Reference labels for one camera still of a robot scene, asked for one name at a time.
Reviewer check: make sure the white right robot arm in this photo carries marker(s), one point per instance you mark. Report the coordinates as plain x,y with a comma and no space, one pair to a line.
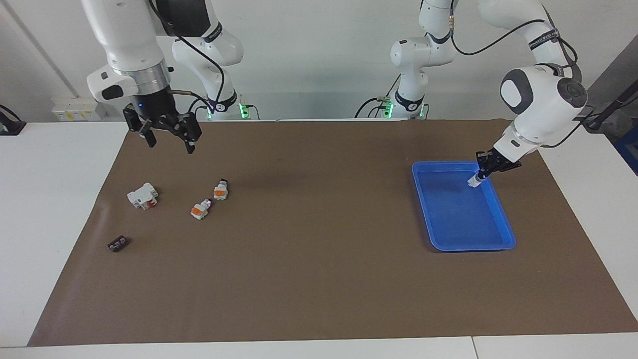
129,40

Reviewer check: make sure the blue box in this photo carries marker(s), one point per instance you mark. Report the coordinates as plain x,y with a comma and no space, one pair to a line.
629,149

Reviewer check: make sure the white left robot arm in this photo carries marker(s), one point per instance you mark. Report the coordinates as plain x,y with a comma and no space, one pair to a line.
538,89

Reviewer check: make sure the orange and white push switch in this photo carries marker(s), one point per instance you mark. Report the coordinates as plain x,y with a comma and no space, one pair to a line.
200,210
221,190

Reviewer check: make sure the white switch with black knob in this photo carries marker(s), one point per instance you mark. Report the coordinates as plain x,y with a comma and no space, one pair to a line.
474,181

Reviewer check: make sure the black clamp mount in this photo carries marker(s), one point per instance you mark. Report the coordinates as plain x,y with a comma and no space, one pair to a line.
10,125

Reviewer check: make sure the small dark cylindrical component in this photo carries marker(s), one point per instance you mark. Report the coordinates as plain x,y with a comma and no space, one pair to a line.
117,244

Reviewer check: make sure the white wall socket box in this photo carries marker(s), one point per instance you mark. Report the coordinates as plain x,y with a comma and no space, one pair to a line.
75,109

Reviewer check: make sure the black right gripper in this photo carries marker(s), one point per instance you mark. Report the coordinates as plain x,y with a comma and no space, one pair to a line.
157,112

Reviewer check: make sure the black stand pole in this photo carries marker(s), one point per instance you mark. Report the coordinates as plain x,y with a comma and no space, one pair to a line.
613,105

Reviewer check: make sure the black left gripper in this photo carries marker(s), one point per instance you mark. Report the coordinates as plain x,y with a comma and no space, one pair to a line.
506,160

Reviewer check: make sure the brown table mat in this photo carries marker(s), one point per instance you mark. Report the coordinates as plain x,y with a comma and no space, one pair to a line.
299,274

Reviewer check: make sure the blue plastic tray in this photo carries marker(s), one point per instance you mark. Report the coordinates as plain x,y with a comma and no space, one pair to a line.
461,214

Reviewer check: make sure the white circuit breaker red lever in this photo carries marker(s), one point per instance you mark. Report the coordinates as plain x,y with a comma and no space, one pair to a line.
141,195

